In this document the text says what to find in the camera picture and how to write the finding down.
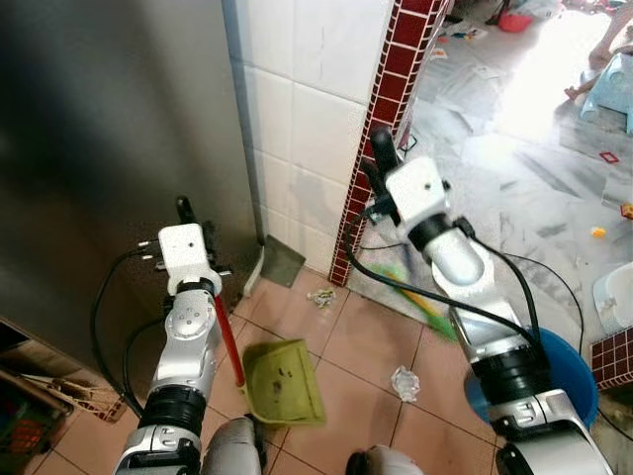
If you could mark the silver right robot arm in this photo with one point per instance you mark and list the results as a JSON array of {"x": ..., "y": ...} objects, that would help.
[{"x": 463, "y": 267}]

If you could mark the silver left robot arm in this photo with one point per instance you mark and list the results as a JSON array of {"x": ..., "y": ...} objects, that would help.
[{"x": 188, "y": 341}]

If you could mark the small crumpled paper scrap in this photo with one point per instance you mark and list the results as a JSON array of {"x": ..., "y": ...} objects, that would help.
[{"x": 321, "y": 295}]

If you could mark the grey steel fridge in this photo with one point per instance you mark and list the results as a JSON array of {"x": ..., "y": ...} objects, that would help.
[{"x": 99, "y": 148}]

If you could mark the orange and red toy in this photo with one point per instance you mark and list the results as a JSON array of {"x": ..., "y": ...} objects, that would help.
[{"x": 627, "y": 210}]

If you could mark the crumpled clear plastic wrapper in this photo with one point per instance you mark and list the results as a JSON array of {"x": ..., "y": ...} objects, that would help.
[{"x": 405, "y": 383}]

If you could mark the white plastic basin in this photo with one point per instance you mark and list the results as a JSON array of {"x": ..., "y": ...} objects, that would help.
[{"x": 615, "y": 295}]

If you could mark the grey left robot leg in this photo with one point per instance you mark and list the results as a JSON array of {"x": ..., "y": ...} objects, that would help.
[{"x": 232, "y": 447}]

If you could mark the grey robot leg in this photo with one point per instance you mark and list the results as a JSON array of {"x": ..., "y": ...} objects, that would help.
[
  {"x": 232, "y": 447},
  {"x": 381, "y": 463}
]

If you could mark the small orange toy piece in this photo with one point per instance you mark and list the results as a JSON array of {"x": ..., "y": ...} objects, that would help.
[{"x": 597, "y": 232}]

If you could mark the red plastic bowl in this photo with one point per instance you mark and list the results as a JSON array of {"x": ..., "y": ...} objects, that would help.
[{"x": 514, "y": 21}]

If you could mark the light blue plastic stool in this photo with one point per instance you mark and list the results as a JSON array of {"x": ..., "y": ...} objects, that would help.
[{"x": 615, "y": 89}]

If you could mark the cluttered wooden shelf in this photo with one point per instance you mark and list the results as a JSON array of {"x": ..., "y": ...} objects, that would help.
[{"x": 40, "y": 426}]

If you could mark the blue plastic bucket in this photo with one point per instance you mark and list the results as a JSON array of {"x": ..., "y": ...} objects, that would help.
[{"x": 569, "y": 381}]

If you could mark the grey right robot leg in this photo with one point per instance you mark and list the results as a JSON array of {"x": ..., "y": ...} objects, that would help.
[{"x": 381, "y": 463}]

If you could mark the small child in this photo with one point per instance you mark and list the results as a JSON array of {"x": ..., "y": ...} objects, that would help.
[{"x": 611, "y": 45}]

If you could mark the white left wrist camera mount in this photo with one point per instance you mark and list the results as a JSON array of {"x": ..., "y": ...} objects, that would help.
[{"x": 183, "y": 252}]

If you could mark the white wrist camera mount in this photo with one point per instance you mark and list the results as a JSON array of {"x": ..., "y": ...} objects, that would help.
[
  {"x": 183, "y": 252},
  {"x": 415, "y": 193}
]

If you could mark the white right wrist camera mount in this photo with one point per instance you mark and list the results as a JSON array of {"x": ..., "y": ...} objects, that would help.
[{"x": 415, "y": 193}]

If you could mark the red square frame toy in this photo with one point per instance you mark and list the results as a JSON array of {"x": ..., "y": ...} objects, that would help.
[{"x": 609, "y": 152}]

